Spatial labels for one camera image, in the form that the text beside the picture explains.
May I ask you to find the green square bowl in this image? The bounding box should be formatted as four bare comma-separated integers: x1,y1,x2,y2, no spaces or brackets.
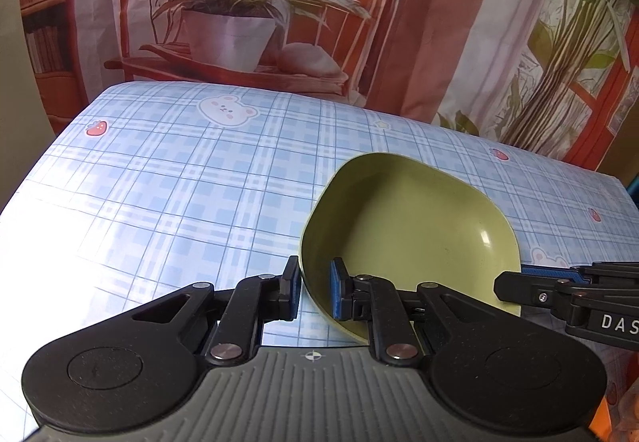
298,151,522,347

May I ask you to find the printed backdrop cloth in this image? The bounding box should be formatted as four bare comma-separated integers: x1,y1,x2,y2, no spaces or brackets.
17,0,639,173

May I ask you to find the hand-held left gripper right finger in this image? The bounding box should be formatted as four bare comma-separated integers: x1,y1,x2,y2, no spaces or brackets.
329,258,520,366

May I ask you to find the blue plaid tablecloth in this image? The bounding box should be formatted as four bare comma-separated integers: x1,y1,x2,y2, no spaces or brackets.
0,81,639,442

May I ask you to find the orange square bowl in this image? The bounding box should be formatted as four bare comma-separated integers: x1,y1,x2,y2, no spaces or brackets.
594,387,639,442

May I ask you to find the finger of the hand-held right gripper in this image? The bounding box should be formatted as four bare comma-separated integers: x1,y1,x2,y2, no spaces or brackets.
494,272,639,318
520,261,639,284

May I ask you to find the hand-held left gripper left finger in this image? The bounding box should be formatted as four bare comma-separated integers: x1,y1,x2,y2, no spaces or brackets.
125,256,301,367

